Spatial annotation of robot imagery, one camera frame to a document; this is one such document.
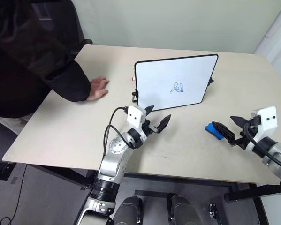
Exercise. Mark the black metal table frame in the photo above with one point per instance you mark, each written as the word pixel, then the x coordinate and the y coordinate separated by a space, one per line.
pixel 60 175

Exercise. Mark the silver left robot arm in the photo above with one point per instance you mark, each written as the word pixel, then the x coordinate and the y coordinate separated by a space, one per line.
pixel 114 159

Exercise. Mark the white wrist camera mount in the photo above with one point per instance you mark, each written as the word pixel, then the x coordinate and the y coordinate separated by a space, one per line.
pixel 135 116
pixel 268 122

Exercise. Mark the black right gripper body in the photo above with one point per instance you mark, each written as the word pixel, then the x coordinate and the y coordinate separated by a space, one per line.
pixel 244 140

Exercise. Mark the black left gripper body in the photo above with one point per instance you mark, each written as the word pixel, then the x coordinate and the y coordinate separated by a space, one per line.
pixel 146 130

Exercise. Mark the person's bare hand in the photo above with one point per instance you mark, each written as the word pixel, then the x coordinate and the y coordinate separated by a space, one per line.
pixel 98 88

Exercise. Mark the small black floor bracket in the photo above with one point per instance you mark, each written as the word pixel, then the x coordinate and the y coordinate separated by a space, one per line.
pixel 213 210

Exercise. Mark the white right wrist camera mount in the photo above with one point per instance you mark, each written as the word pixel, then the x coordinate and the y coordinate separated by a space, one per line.
pixel 268 122

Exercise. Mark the black framed whiteboard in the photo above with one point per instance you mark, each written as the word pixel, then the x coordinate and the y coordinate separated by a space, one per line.
pixel 168 77

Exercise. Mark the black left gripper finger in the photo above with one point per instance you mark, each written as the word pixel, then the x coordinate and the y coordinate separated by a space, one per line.
pixel 149 109
pixel 164 122

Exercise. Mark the person in black jacket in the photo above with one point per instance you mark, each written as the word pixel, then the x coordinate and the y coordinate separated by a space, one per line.
pixel 25 58

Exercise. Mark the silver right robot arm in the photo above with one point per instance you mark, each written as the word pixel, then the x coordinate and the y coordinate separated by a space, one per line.
pixel 275 152

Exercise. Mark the blue whiteboard eraser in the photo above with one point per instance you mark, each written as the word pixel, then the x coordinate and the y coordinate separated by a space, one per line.
pixel 210 129

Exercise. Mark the dark rounded robot leg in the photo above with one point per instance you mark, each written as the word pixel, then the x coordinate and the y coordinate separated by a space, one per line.
pixel 128 211
pixel 181 211

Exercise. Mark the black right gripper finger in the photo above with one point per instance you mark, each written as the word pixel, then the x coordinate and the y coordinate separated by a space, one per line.
pixel 224 132
pixel 239 121

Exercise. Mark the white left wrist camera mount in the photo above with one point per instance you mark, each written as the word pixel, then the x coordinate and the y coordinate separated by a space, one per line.
pixel 135 116

